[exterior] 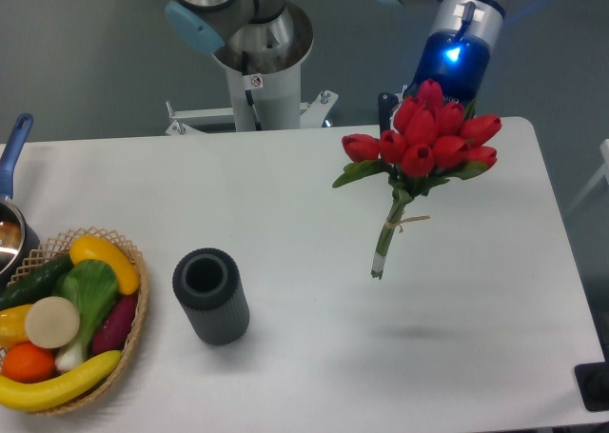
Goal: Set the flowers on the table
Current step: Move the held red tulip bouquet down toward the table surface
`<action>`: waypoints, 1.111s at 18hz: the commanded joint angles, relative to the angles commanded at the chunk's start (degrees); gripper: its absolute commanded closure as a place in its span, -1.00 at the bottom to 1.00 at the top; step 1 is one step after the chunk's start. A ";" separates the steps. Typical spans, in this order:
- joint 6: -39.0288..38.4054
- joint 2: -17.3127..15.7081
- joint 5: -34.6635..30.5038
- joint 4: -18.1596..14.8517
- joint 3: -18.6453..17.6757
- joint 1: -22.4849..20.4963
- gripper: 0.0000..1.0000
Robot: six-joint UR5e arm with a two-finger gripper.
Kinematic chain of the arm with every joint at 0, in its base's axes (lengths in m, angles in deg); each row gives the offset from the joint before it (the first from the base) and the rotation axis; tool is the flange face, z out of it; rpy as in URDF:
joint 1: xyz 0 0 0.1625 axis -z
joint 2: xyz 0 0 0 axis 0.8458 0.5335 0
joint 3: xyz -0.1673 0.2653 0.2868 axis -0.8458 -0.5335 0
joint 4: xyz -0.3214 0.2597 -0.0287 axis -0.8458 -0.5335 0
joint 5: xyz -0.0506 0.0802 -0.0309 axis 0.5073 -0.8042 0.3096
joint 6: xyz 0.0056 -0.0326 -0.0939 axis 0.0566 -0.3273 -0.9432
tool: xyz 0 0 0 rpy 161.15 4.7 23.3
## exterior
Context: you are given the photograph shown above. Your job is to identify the yellow banana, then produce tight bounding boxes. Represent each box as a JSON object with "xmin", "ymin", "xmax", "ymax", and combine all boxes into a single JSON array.
[{"xmin": 1, "ymin": 350, "xmax": 122, "ymax": 413}]

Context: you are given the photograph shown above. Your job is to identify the red tulip bouquet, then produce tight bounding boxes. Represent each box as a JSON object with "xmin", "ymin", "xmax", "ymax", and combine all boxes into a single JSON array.
[{"xmin": 332, "ymin": 79, "xmax": 502, "ymax": 279}]

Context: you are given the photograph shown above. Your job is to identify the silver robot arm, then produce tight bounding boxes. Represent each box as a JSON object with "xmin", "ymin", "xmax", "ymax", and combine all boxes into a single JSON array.
[{"xmin": 165, "ymin": 0, "xmax": 510, "ymax": 135}]

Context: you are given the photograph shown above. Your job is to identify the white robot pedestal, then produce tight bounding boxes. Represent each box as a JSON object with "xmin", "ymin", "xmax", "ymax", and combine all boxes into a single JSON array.
[{"xmin": 166, "ymin": 18, "xmax": 339, "ymax": 135}]

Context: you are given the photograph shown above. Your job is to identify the black device at table edge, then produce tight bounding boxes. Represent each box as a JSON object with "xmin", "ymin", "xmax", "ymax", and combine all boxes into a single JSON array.
[{"xmin": 574, "ymin": 362, "xmax": 608, "ymax": 412}]

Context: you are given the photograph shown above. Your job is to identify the white chair frame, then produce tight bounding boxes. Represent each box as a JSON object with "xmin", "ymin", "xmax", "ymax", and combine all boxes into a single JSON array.
[{"xmin": 569, "ymin": 139, "xmax": 609, "ymax": 212}]

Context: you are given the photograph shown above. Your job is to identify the orange fruit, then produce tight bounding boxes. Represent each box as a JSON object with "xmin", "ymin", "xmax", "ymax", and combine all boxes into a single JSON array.
[{"xmin": 1, "ymin": 343, "xmax": 55, "ymax": 384}]

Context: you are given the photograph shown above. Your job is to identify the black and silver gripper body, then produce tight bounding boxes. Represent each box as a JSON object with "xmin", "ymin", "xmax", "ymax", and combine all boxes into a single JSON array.
[{"xmin": 403, "ymin": 0, "xmax": 504, "ymax": 106}]

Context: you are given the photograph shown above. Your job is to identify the purple sweet potato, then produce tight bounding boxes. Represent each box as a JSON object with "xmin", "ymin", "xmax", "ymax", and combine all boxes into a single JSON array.
[{"xmin": 90, "ymin": 296, "xmax": 137, "ymax": 356}]

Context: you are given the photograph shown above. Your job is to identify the woven wicker basket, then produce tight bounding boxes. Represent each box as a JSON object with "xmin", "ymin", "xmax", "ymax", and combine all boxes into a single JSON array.
[{"xmin": 1, "ymin": 227, "xmax": 149, "ymax": 414}]

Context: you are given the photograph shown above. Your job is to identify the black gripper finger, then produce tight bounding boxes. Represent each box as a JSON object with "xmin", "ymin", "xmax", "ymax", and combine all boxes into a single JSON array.
[{"xmin": 377, "ymin": 92, "xmax": 399, "ymax": 134}]

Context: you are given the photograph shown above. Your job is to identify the yellow bell pepper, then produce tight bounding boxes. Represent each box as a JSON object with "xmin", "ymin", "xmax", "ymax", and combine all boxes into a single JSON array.
[{"xmin": 0, "ymin": 304, "xmax": 32, "ymax": 349}]

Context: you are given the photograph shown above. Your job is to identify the blue handled saucepan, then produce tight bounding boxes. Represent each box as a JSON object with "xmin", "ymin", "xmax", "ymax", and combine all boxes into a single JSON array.
[{"xmin": 1, "ymin": 113, "xmax": 39, "ymax": 290}]

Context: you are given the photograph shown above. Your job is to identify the green bok choy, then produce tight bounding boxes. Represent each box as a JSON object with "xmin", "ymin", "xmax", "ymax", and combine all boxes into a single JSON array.
[{"xmin": 52, "ymin": 260, "xmax": 118, "ymax": 373}]

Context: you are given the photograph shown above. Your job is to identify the green cucumber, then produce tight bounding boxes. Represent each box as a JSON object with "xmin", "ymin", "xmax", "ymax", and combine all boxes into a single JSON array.
[{"xmin": 1, "ymin": 254, "xmax": 73, "ymax": 310}]

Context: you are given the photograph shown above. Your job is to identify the dark grey ribbed vase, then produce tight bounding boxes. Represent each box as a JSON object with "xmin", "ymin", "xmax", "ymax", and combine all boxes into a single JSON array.
[{"xmin": 172, "ymin": 247, "xmax": 250, "ymax": 345}]

